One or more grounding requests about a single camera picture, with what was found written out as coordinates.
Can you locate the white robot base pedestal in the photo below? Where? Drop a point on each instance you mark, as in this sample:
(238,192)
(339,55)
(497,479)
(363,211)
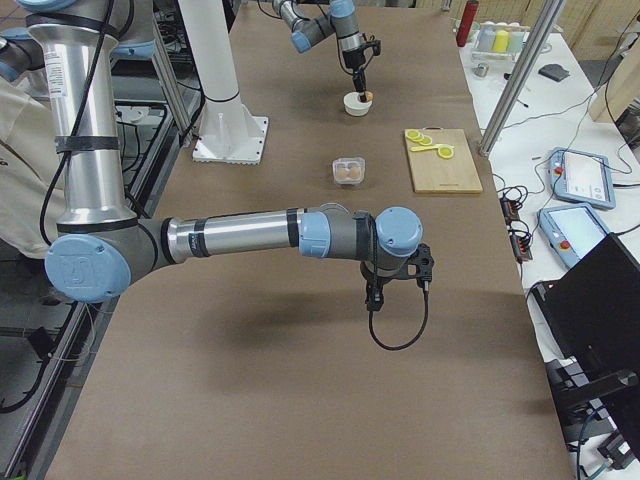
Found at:
(228,132)

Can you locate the small metal cylinder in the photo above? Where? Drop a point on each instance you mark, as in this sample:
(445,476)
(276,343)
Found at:
(481,70)

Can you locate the lemon slice back stack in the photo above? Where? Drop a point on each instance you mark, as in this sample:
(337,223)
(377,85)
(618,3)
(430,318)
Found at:
(426,140)

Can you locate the lemon slice single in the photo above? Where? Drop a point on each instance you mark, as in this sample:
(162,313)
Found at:
(445,151)

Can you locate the clear plastic egg box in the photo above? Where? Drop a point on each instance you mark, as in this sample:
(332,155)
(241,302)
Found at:
(347,163)

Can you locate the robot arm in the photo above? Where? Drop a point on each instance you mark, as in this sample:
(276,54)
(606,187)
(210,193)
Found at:
(340,21)
(102,247)

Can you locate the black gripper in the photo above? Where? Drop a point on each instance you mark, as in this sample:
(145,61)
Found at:
(353,56)
(378,282)

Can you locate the lower teach pendant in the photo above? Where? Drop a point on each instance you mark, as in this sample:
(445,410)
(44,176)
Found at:
(572,231)

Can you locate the bamboo cutting board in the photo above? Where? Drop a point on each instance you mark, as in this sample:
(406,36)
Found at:
(431,174)

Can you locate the teach pendant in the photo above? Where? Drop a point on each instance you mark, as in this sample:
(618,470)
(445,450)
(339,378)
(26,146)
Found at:
(572,231)
(578,176)

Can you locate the upper teach pendant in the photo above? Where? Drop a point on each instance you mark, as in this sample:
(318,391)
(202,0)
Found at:
(578,176)

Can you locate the white bowl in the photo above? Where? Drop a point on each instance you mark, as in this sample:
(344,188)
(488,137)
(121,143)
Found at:
(356,105)

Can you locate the yellow cup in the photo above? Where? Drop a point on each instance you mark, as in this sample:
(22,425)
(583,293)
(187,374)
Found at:
(501,41)

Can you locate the red bottle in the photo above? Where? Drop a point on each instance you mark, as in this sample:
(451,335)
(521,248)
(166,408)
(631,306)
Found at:
(466,22)

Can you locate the aluminium frame post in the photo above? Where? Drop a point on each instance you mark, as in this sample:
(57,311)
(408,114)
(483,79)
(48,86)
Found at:
(551,11)

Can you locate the yellow plastic knife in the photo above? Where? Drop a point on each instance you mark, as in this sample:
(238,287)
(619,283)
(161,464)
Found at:
(421,148)

